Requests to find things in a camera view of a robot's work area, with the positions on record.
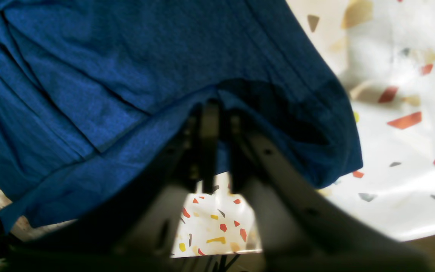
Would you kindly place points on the blue t-shirt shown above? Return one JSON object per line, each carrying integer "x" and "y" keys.
{"x": 91, "y": 90}

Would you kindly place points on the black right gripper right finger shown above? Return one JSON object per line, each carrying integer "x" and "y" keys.
{"x": 300, "y": 231}

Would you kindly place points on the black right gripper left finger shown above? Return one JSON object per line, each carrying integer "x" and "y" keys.
{"x": 132, "y": 232}

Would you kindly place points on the terrazzo patterned tablecloth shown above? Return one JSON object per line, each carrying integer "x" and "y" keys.
{"x": 383, "y": 54}

